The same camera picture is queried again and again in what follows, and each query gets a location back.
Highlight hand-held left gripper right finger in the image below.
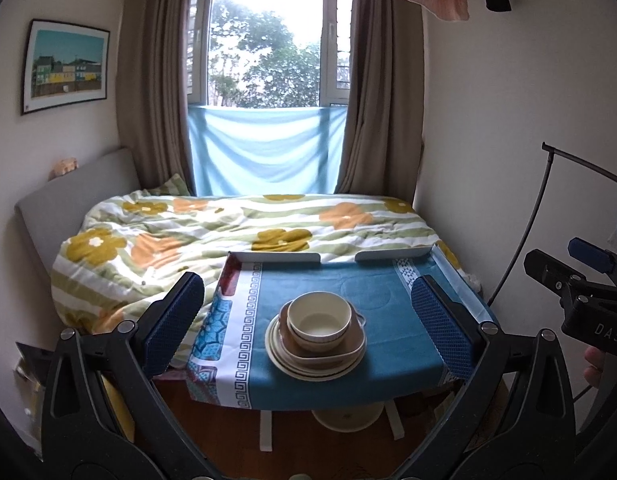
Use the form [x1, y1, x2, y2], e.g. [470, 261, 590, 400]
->
[393, 274, 577, 480]

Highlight small plush toy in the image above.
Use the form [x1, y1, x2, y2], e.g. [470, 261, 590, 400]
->
[49, 156, 80, 181]

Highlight grey headboard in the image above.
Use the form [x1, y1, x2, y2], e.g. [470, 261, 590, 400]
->
[14, 147, 142, 282]

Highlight blue patterned tablecloth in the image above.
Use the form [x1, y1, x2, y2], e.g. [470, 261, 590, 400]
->
[185, 254, 500, 409]

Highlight white table leg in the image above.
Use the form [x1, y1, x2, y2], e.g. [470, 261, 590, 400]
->
[257, 394, 405, 452]

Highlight floral pillow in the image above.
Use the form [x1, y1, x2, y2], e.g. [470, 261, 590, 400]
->
[146, 173, 192, 197]

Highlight person's right hand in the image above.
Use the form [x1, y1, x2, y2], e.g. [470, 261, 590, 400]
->
[583, 347, 608, 390]

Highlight short white table guard rail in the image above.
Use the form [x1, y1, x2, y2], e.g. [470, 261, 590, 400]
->
[354, 245, 434, 264]

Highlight white basin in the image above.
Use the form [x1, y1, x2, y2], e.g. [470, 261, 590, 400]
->
[310, 402, 385, 434]

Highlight framed wall picture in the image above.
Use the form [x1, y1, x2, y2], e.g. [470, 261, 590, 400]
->
[20, 18, 111, 116]

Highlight white oval plate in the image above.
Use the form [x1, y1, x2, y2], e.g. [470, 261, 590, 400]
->
[265, 316, 368, 381]
[268, 317, 366, 375]

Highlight large cream bowl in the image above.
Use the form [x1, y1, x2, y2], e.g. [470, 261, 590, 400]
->
[287, 290, 353, 343]

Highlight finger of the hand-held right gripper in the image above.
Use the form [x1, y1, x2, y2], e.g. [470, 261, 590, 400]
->
[524, 248, 597, 307]
[568, 237, 617, 288]

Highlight floral striped blanket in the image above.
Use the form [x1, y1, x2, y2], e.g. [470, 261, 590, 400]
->
[50, 192, 462, 362]

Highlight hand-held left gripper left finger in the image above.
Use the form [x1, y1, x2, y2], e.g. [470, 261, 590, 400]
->
[40, 271, 224, 480]

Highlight light blue cloth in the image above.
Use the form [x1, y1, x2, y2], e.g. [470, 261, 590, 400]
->
[187, 104, 349, 197]

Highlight small cream bowl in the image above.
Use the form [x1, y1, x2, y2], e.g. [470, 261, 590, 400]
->
[291, 334, 350, 354]

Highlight black curved rod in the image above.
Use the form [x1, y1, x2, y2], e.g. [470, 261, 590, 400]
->
[487, 142, 617, 307]

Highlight window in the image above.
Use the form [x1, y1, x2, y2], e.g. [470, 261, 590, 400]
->
[187, 0, 355, 111]

